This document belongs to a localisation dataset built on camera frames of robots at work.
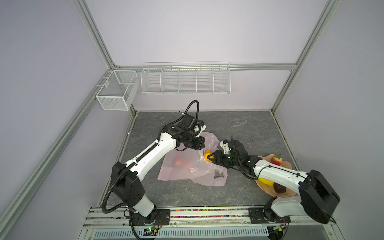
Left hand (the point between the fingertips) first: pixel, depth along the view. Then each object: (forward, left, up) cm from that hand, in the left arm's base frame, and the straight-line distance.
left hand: (204, 148), depth 77 cm
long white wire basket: (+48, +8, +10) cm, 50 cm away
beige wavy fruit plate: (-6, -48, -14) cm, 51 cm away
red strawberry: (-4, -42, -11) cm, 44 cm away
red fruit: (0, +15, -14) cm, 20 cm away
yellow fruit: (+1, -3, -7) cm, 7 cm away
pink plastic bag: (-5, +8, -7) cm, 12 cm away
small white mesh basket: (+48, +55, +3) cm, 73 cm away
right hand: (-3, -2, -8) cm, 9 cm away
